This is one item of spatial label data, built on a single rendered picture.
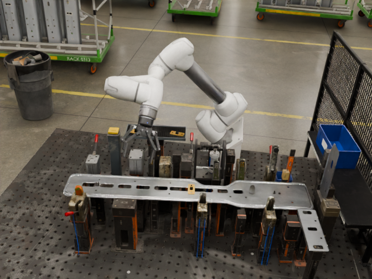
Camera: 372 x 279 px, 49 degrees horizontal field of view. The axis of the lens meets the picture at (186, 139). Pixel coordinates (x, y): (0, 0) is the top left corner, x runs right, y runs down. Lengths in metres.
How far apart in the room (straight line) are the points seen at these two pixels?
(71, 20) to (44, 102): 1.76
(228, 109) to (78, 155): 1.17
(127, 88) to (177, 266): 0.99
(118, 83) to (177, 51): 0.61
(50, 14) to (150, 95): 4.53
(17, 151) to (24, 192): 1.73
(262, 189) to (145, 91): 0.88
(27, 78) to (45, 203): 2.29
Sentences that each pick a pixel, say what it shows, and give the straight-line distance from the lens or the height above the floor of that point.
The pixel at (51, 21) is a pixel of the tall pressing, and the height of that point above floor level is 0.63.
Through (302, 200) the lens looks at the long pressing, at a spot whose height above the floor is 1.00.
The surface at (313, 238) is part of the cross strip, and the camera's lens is 2.15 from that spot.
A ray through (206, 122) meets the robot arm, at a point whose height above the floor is 1.03.
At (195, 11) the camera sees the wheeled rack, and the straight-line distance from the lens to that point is 8.24.
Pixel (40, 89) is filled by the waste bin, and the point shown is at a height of 0.40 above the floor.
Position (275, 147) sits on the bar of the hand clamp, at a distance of 2.34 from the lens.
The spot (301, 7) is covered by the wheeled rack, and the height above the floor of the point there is 0.28.
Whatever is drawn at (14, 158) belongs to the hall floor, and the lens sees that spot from 4.49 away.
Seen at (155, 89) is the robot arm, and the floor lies 1.59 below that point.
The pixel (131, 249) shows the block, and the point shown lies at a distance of 2.37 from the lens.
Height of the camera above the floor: 2.48
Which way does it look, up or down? 33 degrees down
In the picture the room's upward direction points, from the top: 2 degrees clockwise
